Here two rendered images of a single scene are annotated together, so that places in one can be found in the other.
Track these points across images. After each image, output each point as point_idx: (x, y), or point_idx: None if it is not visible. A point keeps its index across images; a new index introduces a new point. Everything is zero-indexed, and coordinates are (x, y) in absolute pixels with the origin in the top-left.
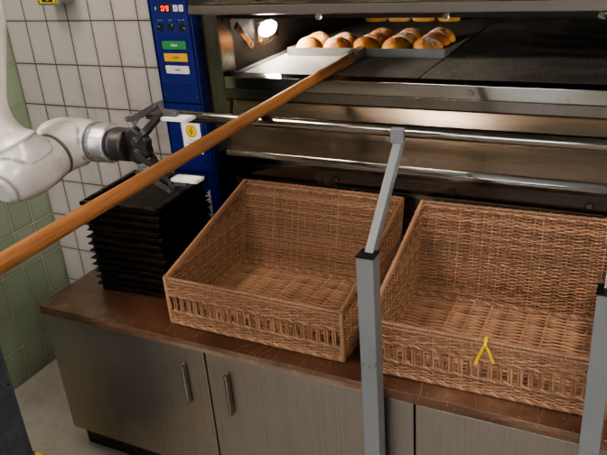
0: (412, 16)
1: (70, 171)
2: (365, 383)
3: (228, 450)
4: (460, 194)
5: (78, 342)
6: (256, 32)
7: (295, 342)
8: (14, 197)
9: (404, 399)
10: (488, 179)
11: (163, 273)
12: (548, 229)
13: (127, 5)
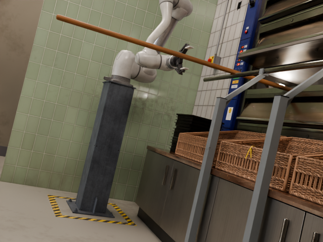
0: None
1: (159, 66)
2: (204, 158)
3: (165, 211)
4: (310, 137)
5: (149, 161)
6: None
7: (201, 157)
8: (138, 60)
9: (216, 174)
10: (317, 124)
11: None
12: None
13: (230, 66)
